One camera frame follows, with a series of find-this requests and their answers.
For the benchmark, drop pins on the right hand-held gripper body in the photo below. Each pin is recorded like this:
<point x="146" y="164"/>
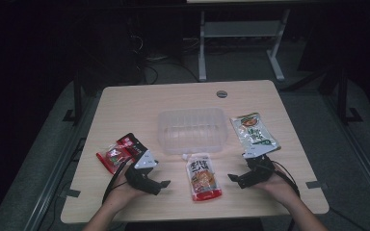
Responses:
<point x="258" y="173"/>

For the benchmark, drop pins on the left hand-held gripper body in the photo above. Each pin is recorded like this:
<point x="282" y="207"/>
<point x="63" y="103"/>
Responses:
<point x="141" y="181"/>

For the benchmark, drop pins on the white orange sauce pouch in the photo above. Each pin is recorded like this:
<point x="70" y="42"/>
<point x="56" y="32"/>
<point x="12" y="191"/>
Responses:
<point x="202" y="178"/>

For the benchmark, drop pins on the red and black snack packet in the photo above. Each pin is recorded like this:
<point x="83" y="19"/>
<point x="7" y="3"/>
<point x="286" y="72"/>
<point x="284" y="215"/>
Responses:
<point x="122" y="152"/>

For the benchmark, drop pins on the clear plastic container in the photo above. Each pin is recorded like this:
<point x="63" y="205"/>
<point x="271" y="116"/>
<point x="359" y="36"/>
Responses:
<point x="192" y="131"/>

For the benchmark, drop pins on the person's left hand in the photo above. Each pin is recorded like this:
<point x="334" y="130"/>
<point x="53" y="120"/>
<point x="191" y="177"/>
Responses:
<point x="125" y="192"/>

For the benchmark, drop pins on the person's right hand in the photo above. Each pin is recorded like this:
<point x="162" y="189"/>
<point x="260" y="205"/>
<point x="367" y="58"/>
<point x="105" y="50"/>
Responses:
<point x="277" y="189"/>

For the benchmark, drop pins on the green and white food packet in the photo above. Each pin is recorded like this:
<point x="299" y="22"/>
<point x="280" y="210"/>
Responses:
<point x="252" y="130"/>

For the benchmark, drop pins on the grey tape piece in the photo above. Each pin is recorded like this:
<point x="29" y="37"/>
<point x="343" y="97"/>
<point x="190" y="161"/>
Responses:
<point x="70" y="193"/>
<point x="314" y="184"/>

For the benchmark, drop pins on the black metal stand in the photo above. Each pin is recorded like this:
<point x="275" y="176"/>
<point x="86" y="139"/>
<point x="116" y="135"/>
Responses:
<point x="77" y="99"/>
<point x="343" y="96"/>

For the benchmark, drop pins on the white metal desk frame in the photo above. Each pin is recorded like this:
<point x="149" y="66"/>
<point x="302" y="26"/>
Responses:
<point x="237" y="29"/>

